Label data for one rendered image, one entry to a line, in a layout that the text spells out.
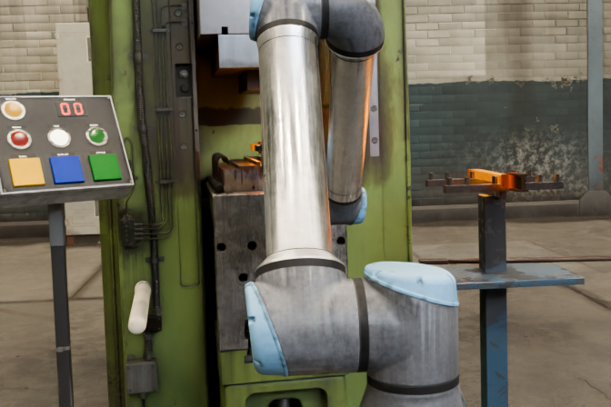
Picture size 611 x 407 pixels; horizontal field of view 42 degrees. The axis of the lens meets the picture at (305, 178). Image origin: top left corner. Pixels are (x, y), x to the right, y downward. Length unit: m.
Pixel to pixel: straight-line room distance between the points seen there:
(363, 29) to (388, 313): 0.57
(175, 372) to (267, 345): 1.32
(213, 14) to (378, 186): 0.74
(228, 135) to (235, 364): 0.84
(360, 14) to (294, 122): 0.27
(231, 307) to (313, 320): 1.07
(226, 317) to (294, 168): 1.03
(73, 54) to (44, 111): 5.66
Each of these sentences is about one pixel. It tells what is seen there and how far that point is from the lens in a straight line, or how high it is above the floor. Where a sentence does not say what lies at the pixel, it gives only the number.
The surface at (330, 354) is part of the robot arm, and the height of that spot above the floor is 0.75.
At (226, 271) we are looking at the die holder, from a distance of 2.27.
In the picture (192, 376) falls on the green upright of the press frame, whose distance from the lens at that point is 2.55.
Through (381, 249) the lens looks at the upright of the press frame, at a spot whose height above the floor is 0.70.
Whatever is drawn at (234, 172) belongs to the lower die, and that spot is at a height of 0.97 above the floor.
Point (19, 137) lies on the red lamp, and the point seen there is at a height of 1.09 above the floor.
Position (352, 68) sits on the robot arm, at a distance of 1.60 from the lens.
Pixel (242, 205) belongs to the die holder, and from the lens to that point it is 2.25.
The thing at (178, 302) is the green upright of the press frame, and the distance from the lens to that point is 2.49.
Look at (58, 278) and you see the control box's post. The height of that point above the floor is 0.71.
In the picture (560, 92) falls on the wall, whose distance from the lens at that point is 8.95.
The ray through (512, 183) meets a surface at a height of 0.94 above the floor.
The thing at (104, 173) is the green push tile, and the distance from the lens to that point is 2.13.
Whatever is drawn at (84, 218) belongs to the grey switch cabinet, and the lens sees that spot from 7.85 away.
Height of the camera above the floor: 1.11
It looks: 4 degrees down
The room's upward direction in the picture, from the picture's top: 2 degrees counter-clockwise
